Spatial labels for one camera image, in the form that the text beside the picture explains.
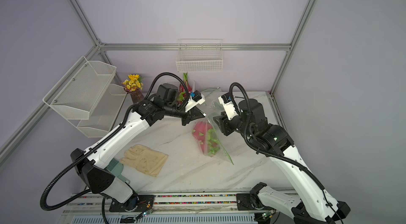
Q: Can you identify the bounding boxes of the white plastic basket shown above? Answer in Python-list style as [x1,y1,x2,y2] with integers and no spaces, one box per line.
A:
[160,80,195,105]

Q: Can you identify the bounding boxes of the beige work glove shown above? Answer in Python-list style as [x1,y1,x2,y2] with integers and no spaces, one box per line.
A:
[120,145,169,177]

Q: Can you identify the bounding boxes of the green hand brush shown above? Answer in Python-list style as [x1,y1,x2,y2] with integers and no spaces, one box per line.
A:
[105,158,130,184]

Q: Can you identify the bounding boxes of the yellow flowers in vase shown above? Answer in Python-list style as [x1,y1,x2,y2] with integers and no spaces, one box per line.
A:
[122,74,144,104]

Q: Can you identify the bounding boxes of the white wire wall basket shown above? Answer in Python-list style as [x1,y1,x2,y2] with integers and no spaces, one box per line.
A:
[176,39,223,73]

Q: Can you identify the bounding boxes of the white mesh two-tier shelf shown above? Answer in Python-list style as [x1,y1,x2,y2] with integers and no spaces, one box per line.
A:
[43,57,126,138]

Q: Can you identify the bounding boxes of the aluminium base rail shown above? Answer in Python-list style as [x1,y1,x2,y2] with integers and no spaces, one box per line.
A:
[58,192,283,224]

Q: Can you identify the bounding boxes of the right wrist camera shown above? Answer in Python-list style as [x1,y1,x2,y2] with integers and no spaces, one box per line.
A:
[218,93,239,120]

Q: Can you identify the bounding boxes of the aluminium frame struts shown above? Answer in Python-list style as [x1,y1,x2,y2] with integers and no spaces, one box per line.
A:
[1,0,317,169]

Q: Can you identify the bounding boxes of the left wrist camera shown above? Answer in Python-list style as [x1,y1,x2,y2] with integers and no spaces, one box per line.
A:
[185,90,205,112]

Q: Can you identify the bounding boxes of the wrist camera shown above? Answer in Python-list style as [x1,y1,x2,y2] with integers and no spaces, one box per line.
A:
[218,93,239,120]
[185,90,205,112]

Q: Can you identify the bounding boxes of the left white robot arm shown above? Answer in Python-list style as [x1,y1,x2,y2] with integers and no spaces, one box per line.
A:
[40,83,205,212]

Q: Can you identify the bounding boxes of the clear zip-top bag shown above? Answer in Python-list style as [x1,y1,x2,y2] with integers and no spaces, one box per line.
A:
[191,113,234,165]
[200,87,224,115]

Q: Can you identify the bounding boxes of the pink dragon fruit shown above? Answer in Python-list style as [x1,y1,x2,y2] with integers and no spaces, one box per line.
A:
[179,72,192,98]

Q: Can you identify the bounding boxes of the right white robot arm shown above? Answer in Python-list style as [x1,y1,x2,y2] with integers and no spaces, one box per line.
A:
[214,82,351,224]

